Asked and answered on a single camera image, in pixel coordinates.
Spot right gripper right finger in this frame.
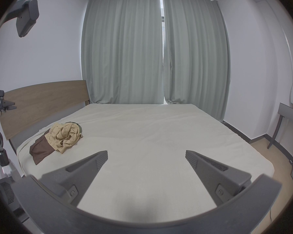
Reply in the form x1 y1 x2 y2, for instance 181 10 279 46
186 150 252 208

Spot brown garment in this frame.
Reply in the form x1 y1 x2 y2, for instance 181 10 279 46
29 135 56 165

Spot tan shorts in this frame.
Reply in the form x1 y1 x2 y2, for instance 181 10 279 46
44 122 84 155

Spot grey-green curtain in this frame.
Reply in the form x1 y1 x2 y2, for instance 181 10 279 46
161 0 231 122
81 0 164 105

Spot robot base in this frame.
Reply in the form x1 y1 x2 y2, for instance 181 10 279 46
0 176 31 225

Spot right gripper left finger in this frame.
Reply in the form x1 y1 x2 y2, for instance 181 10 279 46
40 151 108 207

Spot bed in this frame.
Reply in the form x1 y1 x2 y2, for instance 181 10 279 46
0 80 275 223

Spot grey side table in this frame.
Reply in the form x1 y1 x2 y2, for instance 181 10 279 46
267 102 293 150

